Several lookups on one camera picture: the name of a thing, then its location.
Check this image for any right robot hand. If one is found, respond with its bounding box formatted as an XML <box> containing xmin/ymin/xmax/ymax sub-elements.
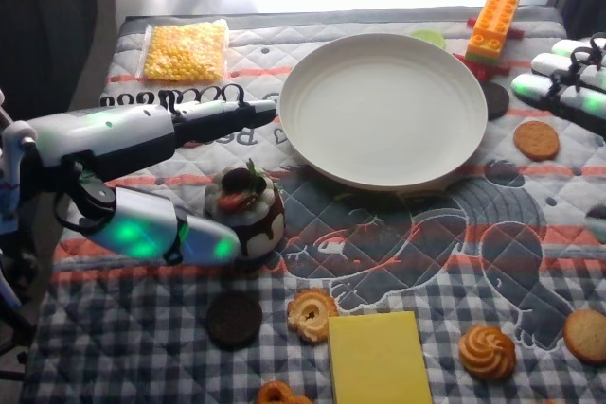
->
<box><xmin>510</xmin><ymin>32</ymin><xmax>606</xmax><ymax>138</ymax></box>

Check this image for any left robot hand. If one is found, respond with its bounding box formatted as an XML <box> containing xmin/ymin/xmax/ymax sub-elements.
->
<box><xmin>19</xmin><ymin>100</ymin><xmax>278</xmax><ymax>268</ymax></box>

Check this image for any toy cake with chocolate icing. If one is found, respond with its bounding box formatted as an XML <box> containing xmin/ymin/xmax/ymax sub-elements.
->
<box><xmin>203</xmin><ymin>160</ymin><xmax>287</xmax><ymax>261</ymax></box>

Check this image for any white round plate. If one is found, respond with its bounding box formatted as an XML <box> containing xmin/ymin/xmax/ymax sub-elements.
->
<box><xmin>278</xmin><ymin>33</ymin><xmax>489</xmax><ymax>193</ymax></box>

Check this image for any tan round cookie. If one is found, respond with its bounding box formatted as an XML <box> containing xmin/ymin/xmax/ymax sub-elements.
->
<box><xmin>513</xmin><ymin>119</ymin><xmax>561</xmax><ymax>162</ymax></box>
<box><xmin>562</xmin><ymin>308</ymin><xmax>606</xmax><ymax>367</ymax></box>

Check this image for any black sandwich cookie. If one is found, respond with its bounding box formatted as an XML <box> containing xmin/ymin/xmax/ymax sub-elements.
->
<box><xmin>205</xmin><ymin>290</ymin><xmax>263</xmax><ymax>350</ymax></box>
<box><xmin>483</xmin><ymin>80</ymin><xmax>511</xmax><ymax>121</ymax></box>

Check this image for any red plastic toy piece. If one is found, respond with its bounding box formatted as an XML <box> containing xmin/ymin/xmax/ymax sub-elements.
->
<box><xmin>452</xmin><ymin>15</ymin><xmax>526</xmax><ymax>84</ymax></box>

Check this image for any orange toy building block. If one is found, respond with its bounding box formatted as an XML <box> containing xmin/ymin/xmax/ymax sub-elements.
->
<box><xmin>465</xmin><ymin>0</ymin><xmax>522</xmax><ymax>67</ymax></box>

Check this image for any bag of yellow beads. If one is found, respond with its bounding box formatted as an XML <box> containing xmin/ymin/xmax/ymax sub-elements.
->
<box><xmin>136</xmin><ymin>19</ymin><xmax>231</xmax><ymax>84</ymax></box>

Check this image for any green lime slice toy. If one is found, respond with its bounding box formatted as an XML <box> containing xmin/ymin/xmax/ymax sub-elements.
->
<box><xmin>410</xmin><ymin>28</ymin><xmax>448</xmax><ymax>51</ymax></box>

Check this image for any grey quilt with bear print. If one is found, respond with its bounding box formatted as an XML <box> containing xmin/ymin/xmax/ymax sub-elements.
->
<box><xmin>27</xmin><ymin>3</ymin><xmax>606</xmax><ymax>404</ymax></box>

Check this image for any pale swirl butter cookie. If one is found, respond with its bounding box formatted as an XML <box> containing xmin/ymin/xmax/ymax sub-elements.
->
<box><xmin>286</xmin><ymin>287</ymin><xmax>340</xmax><ymax>344</ymax></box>

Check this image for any orange swirl butter cookie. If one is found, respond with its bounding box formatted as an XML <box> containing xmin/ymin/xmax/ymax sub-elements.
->
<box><xmin>458</xmin><ymin>324</ymin><xmax>518</xmax><ymax>379</ymax></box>

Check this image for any orange pretzel cookie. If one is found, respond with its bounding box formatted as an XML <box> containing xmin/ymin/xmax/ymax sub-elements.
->
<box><xmin>256</xmin><ymin>380</ymin><xmax>314</xmax><ymax>404</ymax></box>

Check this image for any yellow rectangular sponge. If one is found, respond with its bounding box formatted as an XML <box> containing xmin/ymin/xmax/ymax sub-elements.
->
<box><xmin>327</xmin><ymin>310</ymin><xmax>435</xmax><ymax>404</ymax></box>

